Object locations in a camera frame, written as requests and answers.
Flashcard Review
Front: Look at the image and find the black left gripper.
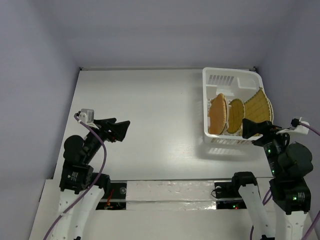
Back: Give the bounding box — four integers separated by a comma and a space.
83, 117, 130, 162

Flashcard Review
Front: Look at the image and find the yellow square bamboo mat plate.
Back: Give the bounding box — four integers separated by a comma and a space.
244, 87, 271, 123

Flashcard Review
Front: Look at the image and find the round yellow-green woven plate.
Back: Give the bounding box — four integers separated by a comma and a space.
227, 98, 245, 134

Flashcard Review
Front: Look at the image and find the yellow fan-shaped woven plate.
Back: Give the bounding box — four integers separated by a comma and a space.
267, 98, 274, 123

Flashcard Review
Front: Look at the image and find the orange square woven plate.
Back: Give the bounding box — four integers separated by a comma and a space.
208, 93, 227, 135

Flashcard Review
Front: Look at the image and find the orange fan-shaped woven plate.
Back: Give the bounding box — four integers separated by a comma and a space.
223, 98, 230, 133

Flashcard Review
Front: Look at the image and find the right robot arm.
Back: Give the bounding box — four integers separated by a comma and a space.
230, 118, 319, 240

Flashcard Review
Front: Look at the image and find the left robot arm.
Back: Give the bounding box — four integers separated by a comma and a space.
44, 113, 130, 240

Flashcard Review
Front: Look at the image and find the white plastic dish rack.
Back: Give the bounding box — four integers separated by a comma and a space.
202, 67, 264, 146

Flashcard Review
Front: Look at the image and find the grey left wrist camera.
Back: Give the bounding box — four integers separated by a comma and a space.
77, 108, 95, 125

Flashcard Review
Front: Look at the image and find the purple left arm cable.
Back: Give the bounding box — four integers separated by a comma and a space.
42, 113, 108, 240

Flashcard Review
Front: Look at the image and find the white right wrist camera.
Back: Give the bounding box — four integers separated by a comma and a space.
276, 117, 310, 136

